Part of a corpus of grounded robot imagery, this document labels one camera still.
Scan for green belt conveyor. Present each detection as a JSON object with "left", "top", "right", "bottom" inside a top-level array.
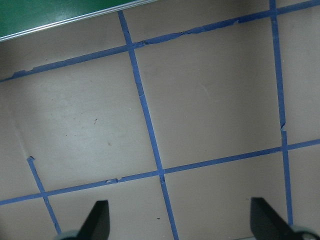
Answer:
[{"left": 0, "top": 0, "right": 156, "bottom": 43}]

